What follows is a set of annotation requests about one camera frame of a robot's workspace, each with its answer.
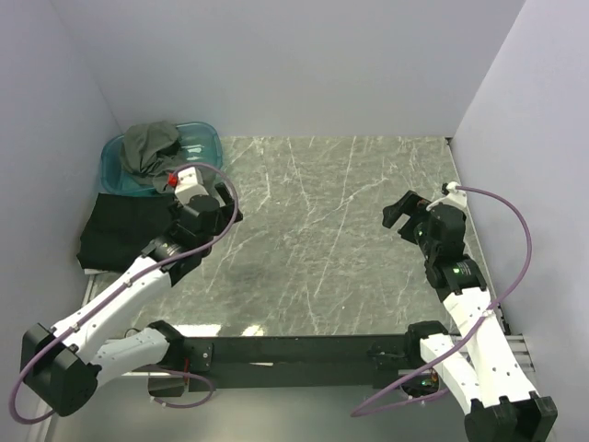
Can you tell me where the grey t-shirt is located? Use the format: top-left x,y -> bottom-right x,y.
119,121 -> 198,194

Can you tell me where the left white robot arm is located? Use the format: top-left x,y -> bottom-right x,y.
17,180 -> 243,417

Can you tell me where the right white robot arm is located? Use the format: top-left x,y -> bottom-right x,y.
383,183 -> 558,441

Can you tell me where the teal plastic bin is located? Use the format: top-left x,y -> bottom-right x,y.
100,122 -> 224,197

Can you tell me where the folded black t-shirt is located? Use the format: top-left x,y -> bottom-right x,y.
76,193 -> 173,273

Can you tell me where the black base beam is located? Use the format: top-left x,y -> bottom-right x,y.
152,334 -> 424,389

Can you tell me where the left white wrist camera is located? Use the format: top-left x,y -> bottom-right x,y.
167,167 -> 208,205

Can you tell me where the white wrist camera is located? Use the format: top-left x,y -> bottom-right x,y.
426,181 -> 468,212
167,167 -> 208,205

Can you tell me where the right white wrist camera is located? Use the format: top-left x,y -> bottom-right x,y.
426,181 -> 468,212

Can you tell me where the aluminium frame rail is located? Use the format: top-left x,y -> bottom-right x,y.
450,334 -> 535,373

